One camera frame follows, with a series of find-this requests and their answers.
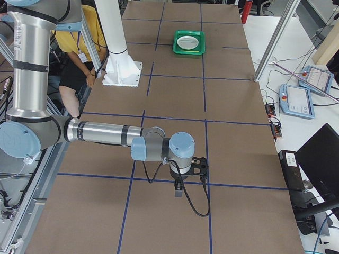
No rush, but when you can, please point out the green plastic tray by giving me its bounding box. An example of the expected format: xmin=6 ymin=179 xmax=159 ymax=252
xmin=173 ymin=30 xmax=206 ymax=56

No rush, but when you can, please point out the aluminium frame post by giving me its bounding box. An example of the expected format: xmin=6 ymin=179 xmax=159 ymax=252
xmin=254 ymin=0 xmax=300 ymax=81

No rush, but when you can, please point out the pink metal rod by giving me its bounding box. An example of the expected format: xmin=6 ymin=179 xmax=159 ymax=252
xmin=269 ymin=61 xmax=339 ymax=103

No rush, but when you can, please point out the seated person in yellow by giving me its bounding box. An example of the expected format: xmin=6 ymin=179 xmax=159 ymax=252
xmin=56 ymin=5 xmax=107 ymax=118

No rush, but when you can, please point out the red fire extinguisher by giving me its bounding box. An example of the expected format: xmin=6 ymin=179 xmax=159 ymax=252
xmin=241 ymin=0 xmax=253 ymax=24

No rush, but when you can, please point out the far teach pendant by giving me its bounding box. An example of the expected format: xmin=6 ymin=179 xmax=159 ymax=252
xmin=301 ymin=66 xmax=334 ymax=93

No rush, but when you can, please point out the orange circuit board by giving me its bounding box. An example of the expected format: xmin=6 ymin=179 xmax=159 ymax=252
xmin=271 ymin=123 xmax=282 ymax=138
xmin=264 ymin=103 xmax=276 ymax=117

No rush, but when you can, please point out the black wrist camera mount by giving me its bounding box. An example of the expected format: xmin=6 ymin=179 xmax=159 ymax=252
xmin=191 ymin=157 xmax=209 ymax=183

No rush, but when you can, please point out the lower orange circuit board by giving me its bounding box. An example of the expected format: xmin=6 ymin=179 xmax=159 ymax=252
xmin=271 ymin=123 xmax=282 ymax=138

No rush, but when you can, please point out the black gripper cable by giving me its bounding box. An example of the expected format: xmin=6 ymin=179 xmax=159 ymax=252
xmin=142 ymin=159 xmax=211 ymax=217

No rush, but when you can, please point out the white plate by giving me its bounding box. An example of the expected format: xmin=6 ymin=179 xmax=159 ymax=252
xmin=176 ymin=35 xmax=199 ymax=50

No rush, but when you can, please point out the black mini computer box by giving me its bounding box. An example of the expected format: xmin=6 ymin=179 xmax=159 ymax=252
xmin=278 ymin=150 xmax=310 ymax=192

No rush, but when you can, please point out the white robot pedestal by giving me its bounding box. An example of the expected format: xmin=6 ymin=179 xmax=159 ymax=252
xmin=95 ymin=0 xmax=142 ymax=87

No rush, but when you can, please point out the left aluminium frame rail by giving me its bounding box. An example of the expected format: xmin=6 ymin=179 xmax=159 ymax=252
xmin=1 ymin=143 xmax=69 ymax=253

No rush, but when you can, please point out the black monitor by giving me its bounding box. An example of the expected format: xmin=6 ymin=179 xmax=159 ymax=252
xmin=295 ymin=123 xmax=338 ymax=220

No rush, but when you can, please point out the near teach pendant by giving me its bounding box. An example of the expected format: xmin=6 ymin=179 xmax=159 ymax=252
xmin=279 ymin=84 xmax=315 ymax=119

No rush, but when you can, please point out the wooden beam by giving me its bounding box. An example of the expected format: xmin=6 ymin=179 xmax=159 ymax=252
xmin=312 ymin=21 xmax=339 ymax=65

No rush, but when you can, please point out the upper orange circuit board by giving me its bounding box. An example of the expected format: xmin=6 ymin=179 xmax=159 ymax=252
xmin=264 ymin=103 xmax=276 ymax=117

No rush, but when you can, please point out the teach pendant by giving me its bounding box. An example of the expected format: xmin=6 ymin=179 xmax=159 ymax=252
xmin=301 ymin=66 xmax=334 ymax=93
xmin=279 ymin=84 xmax=315 ymax=119

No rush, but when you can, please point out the blue network cable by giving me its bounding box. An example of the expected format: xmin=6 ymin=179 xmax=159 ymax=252
xmin=312 ymin=209 xmax=335 ymax=254

